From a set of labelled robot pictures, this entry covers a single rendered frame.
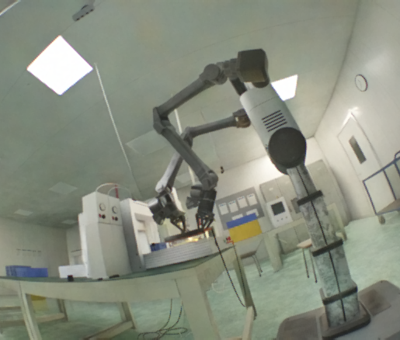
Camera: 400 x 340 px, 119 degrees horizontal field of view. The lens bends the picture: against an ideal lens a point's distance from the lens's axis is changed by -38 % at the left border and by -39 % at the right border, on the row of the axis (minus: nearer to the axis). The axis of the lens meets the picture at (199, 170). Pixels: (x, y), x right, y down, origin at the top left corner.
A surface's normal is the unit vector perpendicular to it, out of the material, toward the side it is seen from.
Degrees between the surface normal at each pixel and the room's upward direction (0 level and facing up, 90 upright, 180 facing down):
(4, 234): 90
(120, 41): 180
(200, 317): 90
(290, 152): 90
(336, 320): 90
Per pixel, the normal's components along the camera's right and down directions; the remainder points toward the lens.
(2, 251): 0.92, -0.36
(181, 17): 0.27, 0.88
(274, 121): -0.42, -0.11
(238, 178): -0.29, -0.32
